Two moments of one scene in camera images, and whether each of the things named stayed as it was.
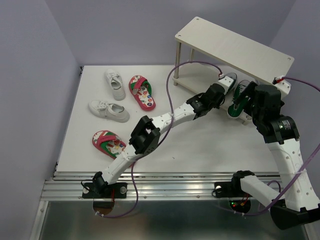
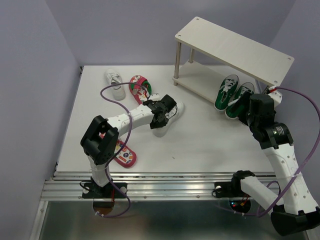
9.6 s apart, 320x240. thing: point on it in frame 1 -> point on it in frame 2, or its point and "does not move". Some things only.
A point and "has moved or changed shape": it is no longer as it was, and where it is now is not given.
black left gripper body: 216,103 -> 156,124
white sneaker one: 115,80 does not move
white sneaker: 113,112 has moved or changed shape
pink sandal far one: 142,91 does not move
